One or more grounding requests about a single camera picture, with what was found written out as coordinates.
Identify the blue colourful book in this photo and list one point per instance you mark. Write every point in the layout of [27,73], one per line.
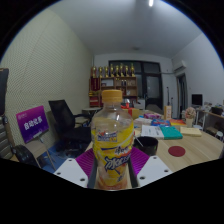
[160,122]

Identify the small round side table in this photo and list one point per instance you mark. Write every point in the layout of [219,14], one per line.
[90,109]

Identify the wooden shelf unit with trophies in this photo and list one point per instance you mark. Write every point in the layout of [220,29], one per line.
[115,87]

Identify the computer monitor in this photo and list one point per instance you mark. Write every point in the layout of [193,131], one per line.
[197,99]

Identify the white round stool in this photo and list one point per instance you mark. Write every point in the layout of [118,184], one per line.
[219,135]

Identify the white paper booklet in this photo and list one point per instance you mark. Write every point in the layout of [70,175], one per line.
[151,131]

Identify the teal book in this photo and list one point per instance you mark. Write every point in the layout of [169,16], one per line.
[170,132]

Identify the black cup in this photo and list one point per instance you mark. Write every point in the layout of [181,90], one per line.
[148,146]

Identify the black tripod stand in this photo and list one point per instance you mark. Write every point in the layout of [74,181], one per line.
[167,96]

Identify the ceiling light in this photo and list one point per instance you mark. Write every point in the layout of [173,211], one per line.
[151,2]

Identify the purple sign on stand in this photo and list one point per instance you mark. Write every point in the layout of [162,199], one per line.
[31,123]

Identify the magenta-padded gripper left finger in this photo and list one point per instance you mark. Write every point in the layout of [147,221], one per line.
[71,170]

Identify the flat round red coaster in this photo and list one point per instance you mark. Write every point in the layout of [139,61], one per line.
[176,151]

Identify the small upright cardboard carton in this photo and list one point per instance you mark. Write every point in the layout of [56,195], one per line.
[167,112]

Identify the orange red book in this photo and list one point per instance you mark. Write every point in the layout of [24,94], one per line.
[177,122]

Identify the yellow-label drink bottle orange cap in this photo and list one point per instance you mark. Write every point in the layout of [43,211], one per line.
[112,146]

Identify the white wall air conditioner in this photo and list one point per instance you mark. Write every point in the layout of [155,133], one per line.
[180,65]

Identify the wooden side desk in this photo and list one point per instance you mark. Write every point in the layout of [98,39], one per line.
[213,116]

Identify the dark glass double door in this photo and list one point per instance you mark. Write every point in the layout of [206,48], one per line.
[153,86]

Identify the black office chair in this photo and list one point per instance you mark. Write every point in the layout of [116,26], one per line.
[65,123]

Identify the yellow gift box red ribbon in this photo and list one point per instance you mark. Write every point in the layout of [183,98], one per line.
[135,113]

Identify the white stirrer with red ball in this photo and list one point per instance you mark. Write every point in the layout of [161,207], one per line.
[138,141]

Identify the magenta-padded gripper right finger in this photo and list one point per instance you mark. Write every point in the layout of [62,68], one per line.
[154,168]

